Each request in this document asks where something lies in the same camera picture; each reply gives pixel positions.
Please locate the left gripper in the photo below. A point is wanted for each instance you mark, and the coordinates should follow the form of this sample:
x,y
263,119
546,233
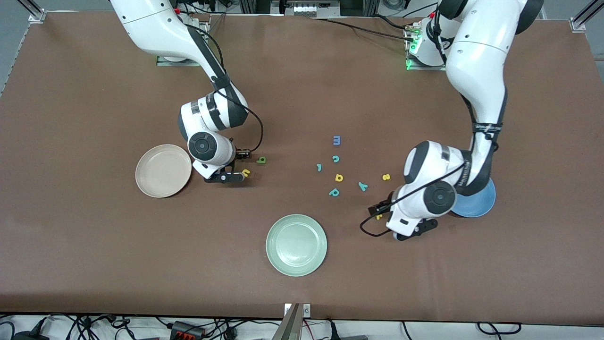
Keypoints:
x,y
383,206

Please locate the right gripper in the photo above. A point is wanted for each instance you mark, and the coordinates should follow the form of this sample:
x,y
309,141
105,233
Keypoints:
x,y
241,154

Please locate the teal foam letter y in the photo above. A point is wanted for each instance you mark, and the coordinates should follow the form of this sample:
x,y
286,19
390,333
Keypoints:
x,y
363,187

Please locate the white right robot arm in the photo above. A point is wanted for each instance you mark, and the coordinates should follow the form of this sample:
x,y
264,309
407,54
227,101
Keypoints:
x,y
155,23

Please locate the brown round plate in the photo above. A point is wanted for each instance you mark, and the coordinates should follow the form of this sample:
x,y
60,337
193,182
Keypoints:
x,y
163,171

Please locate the pale green round plate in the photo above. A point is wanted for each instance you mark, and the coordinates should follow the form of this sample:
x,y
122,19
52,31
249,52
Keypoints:
x,y
296,245

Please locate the blue round plate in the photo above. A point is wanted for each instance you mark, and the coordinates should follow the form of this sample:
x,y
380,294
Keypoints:
x,y
479,205

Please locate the grey metal pole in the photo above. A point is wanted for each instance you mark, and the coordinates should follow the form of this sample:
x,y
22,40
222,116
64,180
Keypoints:
x,y
290,326

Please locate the brown table mat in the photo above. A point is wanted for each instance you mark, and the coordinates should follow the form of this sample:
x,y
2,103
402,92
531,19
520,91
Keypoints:
x,y
94,259

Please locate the black orange power strip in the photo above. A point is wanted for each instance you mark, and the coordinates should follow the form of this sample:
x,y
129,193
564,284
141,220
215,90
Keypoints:
x,y
186,330

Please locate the black power adapter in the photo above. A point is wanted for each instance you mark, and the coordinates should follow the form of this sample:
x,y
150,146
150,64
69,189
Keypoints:
x,y
28,336

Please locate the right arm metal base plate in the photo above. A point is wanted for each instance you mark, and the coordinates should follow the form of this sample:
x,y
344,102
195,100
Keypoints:
x,y
177,62

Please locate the white mounting bracket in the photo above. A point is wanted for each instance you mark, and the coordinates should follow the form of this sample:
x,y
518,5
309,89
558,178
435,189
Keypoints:
x,y
306,310

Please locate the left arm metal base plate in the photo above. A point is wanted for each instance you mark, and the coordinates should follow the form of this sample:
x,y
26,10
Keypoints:
x,y
420,67

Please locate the aluminium frame rack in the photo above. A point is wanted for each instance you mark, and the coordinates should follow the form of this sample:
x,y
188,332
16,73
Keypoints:
x,y
278,7

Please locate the aluminium corner post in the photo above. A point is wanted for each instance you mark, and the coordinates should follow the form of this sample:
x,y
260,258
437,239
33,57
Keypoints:
x,y
35,14
583,21

